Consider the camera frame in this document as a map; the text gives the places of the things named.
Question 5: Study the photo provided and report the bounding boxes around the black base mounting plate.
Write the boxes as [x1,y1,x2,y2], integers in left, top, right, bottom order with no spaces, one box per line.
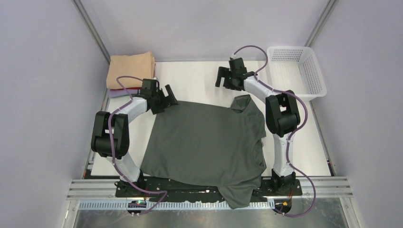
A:
[114,176,303,203]

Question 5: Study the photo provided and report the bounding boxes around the folded lavender t-shirt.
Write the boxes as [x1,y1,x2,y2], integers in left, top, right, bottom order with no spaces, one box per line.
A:
[108,88,140,98]

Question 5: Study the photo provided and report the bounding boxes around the white plastic basket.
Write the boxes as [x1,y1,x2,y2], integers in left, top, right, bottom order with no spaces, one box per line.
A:
[266,46,327,101]

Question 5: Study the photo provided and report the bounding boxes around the folded beige t-shirt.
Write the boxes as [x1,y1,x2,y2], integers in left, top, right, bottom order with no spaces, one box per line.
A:
[106,51,155,90]

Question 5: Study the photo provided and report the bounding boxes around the white slotted cable duct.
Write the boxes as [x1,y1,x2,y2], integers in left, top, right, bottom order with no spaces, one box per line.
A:
[78,201,277,211]

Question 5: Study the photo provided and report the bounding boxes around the dark grey t-shirt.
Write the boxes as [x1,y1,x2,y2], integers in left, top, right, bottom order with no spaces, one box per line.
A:
[141,95,267,209]

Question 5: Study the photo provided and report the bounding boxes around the aluminium frame rail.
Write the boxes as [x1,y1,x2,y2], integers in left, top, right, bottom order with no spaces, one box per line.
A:
[67,176,353,200]

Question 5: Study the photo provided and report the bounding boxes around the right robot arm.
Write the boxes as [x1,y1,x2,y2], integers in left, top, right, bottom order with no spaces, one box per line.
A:
[215,58,301,192]

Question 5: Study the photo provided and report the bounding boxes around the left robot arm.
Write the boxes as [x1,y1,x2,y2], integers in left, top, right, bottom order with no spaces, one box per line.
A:
[90,77,178,193]

